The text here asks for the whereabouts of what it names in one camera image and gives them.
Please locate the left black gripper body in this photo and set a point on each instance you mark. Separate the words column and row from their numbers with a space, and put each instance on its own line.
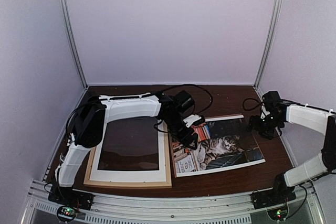
column 176, row 130

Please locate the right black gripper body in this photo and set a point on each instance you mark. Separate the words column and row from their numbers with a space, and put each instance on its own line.
column 268, row 125

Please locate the cat photo print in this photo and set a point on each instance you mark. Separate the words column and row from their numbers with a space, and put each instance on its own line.
column 224, row 143

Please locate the light wooden picture frame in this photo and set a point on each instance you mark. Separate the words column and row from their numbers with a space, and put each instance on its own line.
column 131, row 183

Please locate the white mat board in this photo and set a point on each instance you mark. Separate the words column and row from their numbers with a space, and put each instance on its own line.
column 131, row 175

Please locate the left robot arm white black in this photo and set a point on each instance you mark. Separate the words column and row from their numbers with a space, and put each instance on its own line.
column 91, row 129

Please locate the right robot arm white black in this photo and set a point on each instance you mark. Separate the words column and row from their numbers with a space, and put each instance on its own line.
column 274, row 113

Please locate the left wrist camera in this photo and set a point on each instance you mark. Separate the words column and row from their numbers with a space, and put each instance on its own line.
column 194, row 120

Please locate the right aluminium corner post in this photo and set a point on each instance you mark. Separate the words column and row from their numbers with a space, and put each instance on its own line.
column 269, row 40

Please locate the aluminium corner post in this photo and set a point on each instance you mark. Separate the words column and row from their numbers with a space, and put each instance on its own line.
column 269, row 40
column 72, row 43

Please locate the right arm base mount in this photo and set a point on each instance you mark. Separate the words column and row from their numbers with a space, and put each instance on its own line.
column 268, row 198

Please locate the aluminium front rail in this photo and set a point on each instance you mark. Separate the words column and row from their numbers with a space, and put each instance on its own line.
column 235, row 208

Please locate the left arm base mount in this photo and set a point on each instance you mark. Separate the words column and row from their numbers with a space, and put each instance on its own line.
column 75, row 199

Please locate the left aluminium corner post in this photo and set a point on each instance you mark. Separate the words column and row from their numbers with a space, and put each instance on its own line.
column 72, row 43

